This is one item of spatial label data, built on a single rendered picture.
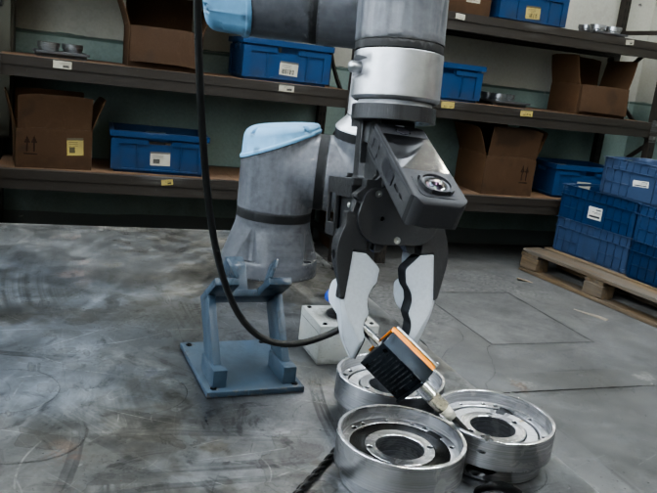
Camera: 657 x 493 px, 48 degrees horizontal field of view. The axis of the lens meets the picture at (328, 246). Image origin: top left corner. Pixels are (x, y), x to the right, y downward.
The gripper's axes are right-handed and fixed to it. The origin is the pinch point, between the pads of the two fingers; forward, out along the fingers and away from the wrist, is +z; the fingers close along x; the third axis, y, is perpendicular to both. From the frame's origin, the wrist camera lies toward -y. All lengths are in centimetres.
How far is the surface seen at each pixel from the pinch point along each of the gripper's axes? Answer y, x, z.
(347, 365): 11.3, -1.5, 5.0
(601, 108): 345, -299, -65
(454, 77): 347, -191, -73
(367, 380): 8.5, -2.6, 5.8
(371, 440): -2.5, 1.5, 7.3
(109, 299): 41.1, 19.7, 4.5
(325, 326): 19.0, -1.6, 2.8
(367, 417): 1.0, 0.5, 6.6
